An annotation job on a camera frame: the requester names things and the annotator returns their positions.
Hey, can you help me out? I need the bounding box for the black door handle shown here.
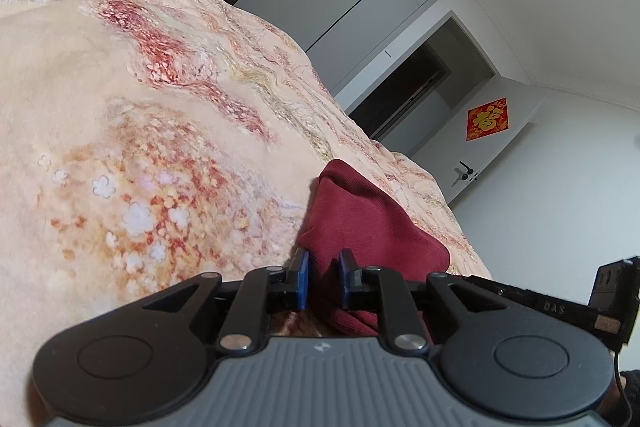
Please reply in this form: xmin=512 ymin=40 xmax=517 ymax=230
xmin=452 ymin=160 xmax=476 ymax=186

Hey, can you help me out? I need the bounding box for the red fu door decoration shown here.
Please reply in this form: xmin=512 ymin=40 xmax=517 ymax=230
xmin=465 ymin=98 xmax=510 ymax=142

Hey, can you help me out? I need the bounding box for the floral peach quilt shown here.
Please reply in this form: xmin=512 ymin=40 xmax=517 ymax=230
xmin=1 ymin=0 xmax=487 ymax=426

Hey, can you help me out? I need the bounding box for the dark red long-sleeve shirt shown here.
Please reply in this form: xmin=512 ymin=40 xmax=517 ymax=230
xmin=296 ymin=159 xmax=450 ymax=336

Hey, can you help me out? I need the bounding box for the white room door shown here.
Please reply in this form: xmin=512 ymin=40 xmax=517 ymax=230
xmin=412 ymin=76 xmax=548 ymax=202

